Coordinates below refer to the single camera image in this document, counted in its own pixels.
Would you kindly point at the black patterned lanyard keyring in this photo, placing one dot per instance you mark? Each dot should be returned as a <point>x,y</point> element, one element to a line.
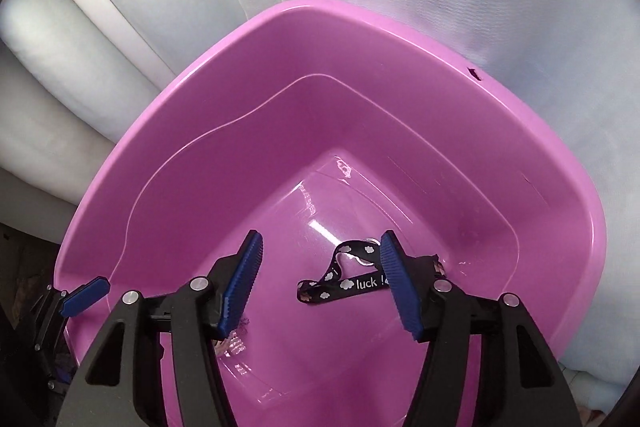
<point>355,269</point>

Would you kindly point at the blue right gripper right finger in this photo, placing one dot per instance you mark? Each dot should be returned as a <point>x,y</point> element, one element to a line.
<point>404,275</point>

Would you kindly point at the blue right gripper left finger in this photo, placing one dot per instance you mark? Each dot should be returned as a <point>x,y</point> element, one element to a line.
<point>236,280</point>

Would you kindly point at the white curtain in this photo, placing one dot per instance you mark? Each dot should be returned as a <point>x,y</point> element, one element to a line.
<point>77,74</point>

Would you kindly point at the pink plastic tub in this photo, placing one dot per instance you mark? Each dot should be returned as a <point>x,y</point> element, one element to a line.
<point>313,123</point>

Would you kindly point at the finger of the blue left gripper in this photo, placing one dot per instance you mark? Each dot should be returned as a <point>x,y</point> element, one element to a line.
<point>85,296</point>

